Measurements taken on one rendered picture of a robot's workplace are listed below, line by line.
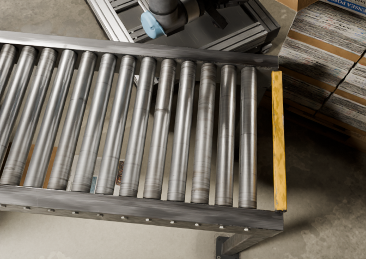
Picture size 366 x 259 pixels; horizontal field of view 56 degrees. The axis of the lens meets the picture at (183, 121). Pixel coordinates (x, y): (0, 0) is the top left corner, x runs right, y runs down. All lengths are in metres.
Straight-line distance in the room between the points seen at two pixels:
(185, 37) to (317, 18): 0.78
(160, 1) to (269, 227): 0.63
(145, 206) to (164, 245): 0.80
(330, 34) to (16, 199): 1.19
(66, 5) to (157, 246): 1.59
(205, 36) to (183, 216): 1.23
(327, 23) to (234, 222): 0.82
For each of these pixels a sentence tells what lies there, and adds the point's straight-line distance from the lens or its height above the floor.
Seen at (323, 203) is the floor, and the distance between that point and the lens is 1.91.
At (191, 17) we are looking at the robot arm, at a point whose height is 0.98.
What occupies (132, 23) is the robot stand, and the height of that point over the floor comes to 0.21.
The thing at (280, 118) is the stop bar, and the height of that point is 0.82.
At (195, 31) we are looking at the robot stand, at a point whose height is 0.21.
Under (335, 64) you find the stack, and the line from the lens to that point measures 1.56.
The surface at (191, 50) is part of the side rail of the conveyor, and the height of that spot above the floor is 0.80.
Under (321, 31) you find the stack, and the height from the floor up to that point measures 0.69.
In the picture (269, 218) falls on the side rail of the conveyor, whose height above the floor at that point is 0.80.
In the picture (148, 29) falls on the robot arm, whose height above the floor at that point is 0.98.
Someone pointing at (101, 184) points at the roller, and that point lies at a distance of 0.97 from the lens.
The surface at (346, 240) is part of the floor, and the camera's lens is 1.92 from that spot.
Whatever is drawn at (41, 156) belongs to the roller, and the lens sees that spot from 1.04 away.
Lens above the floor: 1.72
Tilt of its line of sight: 65 degrees down
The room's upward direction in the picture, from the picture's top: 4 degrees clockwise
